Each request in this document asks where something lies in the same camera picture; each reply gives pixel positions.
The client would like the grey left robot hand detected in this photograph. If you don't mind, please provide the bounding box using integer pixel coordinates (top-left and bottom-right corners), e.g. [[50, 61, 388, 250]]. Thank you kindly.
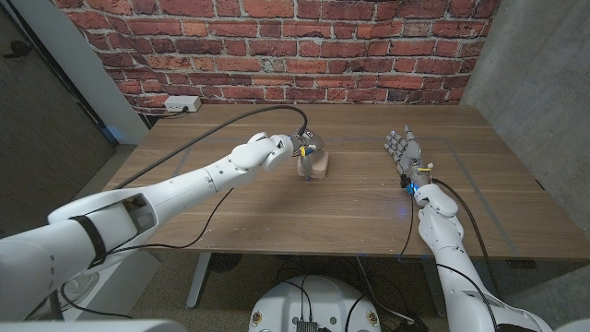
[[289, 128, 326, 181]]

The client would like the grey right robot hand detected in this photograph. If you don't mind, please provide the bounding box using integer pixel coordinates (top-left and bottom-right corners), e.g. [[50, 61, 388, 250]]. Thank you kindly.
[[384, 124, 435, 188]]

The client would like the light wooden block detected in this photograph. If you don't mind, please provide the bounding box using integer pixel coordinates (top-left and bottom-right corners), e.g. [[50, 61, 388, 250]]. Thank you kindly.
[[297, 149, 331, 180]]

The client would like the red brick printed backdrop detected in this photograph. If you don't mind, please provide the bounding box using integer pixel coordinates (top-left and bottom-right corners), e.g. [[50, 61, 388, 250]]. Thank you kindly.
[[50, 0, 503, 114]]

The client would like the grey table leg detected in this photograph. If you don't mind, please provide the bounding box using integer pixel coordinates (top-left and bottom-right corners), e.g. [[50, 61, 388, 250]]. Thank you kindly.
[[421, 260, 446, 317]]

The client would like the white power strip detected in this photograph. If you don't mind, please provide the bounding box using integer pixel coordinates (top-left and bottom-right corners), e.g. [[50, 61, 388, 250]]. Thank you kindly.
[[163, 95, 203, 113]]

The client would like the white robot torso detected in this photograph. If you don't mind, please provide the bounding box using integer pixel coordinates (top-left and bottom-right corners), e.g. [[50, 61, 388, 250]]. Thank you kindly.
[[248, 275, 383, 332]]

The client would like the white table leg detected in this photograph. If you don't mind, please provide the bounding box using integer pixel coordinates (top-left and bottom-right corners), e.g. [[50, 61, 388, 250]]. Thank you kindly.
[[185, 252, 213, 309]]

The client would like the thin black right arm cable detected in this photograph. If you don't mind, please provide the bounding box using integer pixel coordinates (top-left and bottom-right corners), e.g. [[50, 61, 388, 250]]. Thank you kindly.
[[398, 196, 502, 332]]

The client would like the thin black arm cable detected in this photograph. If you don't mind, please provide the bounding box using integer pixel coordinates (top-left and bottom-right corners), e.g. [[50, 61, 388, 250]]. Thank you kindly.
[[108, 186, 235, 255], [398, 196, 502, 332]]

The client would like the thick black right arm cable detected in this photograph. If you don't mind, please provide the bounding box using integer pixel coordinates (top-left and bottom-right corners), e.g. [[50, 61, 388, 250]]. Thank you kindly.
[[431, 178, 502, 301]]

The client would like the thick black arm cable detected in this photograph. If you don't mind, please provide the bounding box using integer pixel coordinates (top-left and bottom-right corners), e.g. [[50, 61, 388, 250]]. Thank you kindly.
[[112, 104, 309, 190], [431, 178, 502, 301]]

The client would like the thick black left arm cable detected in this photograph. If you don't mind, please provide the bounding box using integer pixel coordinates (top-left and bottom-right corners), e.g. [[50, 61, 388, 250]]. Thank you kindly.
[[112, 104, 309, 190]]

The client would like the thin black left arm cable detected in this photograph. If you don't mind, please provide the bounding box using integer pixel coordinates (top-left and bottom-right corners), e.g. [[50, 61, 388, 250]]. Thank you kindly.
[[108, 186, 235, 255]]

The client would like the white floor cable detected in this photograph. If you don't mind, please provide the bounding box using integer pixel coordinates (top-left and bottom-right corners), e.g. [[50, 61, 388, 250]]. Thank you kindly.
[[355, 256, 419, 326]]

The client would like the black torso cable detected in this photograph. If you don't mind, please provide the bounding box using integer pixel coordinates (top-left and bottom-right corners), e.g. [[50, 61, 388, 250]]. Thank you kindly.
[[347, 294, 368, 332], [280, 279, 314, 322]]

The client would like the black door handle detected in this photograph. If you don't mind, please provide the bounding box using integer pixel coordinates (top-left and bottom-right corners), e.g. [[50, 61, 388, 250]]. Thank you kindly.
[[2, 40, 33, 59]]

